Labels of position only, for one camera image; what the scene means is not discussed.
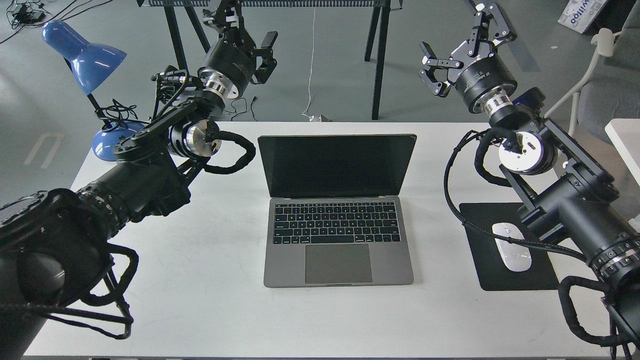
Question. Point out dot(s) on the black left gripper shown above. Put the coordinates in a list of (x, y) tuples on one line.
[(233, 60)]

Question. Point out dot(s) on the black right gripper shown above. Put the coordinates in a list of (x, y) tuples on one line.
[(491, 25)]

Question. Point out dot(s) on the grey laptop computer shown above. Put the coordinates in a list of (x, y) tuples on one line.
[(335, 216)]

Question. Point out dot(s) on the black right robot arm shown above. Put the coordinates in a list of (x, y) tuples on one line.
[(566, 194)]

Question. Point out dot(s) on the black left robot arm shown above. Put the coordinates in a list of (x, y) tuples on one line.
[(57, 262)]

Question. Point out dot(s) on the white cardboard box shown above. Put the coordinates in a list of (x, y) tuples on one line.
[(578, 15)]

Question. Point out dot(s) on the blue desk lamp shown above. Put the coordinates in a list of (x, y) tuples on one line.
[(91, 64)]

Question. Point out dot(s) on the white side table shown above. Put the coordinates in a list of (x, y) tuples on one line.
[(624, 133)]

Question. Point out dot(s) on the white computer mouse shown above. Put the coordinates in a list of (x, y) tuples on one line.
[(516, 258)]

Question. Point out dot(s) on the black mouse pad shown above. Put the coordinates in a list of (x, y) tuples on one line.
[(503, 266)]

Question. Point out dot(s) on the black metal frame table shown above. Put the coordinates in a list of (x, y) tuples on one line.
[(297, 46)]

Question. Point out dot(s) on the grey chair white frame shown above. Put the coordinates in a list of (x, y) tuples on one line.
[(609, 89)]

